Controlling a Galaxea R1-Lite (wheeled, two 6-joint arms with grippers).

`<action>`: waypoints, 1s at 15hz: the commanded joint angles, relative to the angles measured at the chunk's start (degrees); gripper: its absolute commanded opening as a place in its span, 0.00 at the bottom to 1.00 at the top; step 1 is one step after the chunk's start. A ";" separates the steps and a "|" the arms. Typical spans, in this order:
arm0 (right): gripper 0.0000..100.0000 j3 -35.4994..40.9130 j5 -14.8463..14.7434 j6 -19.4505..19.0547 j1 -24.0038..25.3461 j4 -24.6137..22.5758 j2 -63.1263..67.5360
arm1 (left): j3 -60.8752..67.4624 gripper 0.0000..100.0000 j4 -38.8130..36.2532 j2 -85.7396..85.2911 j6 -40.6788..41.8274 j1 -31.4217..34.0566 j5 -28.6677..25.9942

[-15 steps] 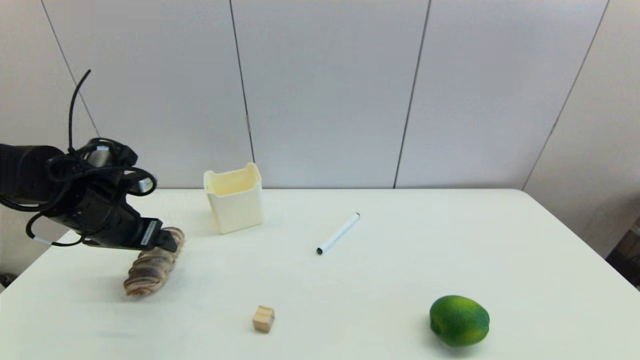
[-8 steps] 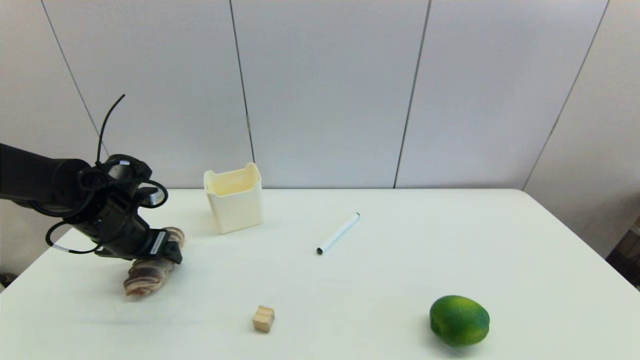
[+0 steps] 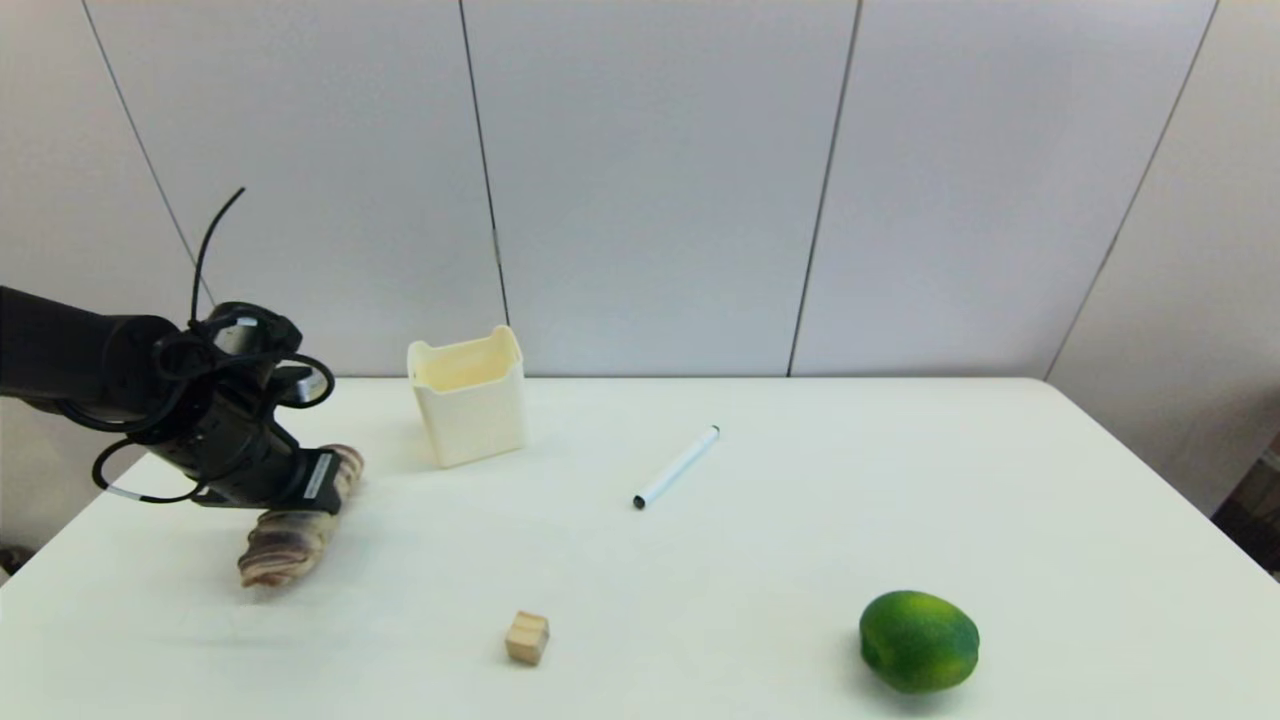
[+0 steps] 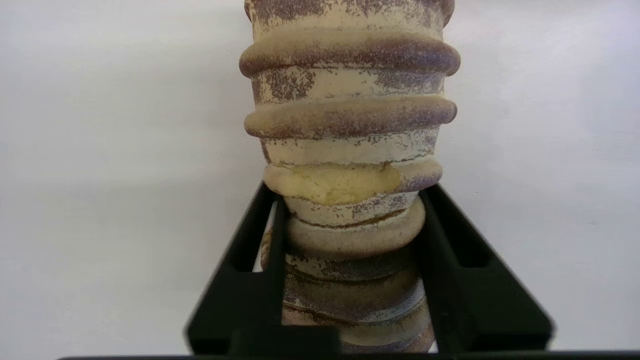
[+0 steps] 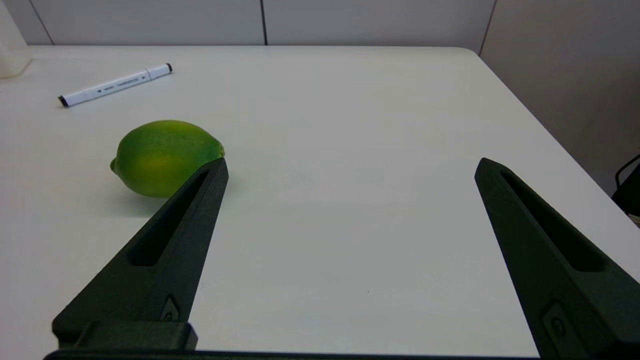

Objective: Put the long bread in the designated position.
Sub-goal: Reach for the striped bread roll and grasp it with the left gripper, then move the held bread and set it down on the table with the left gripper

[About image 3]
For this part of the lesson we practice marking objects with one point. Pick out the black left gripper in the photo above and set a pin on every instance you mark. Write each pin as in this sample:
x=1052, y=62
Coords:
x=250, y=470

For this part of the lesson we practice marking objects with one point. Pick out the cream plastic container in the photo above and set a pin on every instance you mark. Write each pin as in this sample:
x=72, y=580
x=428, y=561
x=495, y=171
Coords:
x=470, y=410

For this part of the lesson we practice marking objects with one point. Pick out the dark blurry background object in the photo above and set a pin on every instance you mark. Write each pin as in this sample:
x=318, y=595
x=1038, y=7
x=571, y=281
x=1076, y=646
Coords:
x=12, y=560

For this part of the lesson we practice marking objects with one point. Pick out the small wooden cube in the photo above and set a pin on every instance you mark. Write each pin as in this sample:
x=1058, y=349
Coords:
x=527, y=638

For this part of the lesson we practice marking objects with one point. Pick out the white marker pen black caps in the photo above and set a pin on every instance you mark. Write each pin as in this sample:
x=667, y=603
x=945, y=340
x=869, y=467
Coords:
x=678, y=467

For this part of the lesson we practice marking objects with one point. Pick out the green lime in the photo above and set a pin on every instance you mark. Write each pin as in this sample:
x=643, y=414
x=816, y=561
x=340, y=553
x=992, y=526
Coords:
x=918, y=642

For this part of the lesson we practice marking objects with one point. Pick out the dark object beside table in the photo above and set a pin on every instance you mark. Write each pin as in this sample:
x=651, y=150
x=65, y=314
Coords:
x=1250, y=510

